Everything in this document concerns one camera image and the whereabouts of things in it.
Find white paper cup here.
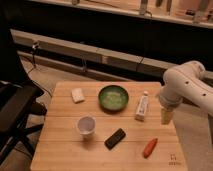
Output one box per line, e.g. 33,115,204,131
76,116,96,139

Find white sponge piece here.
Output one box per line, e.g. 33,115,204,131
71,88,85,103

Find black office chair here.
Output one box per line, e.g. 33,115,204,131
0,6,47,165

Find green bowl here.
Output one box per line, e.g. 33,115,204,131
98,85,129,111

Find white tube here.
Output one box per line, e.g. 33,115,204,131
135,91,149,121

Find grey wall rail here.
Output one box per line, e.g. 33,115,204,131
10,28,213,83

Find black hanging cable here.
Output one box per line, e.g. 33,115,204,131
134,9,154,73

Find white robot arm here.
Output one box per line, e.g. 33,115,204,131
158,61,213,124

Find black rectangular block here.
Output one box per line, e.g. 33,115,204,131
104,128,126,150

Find red orange pepper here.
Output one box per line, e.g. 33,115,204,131
143,138,158,158

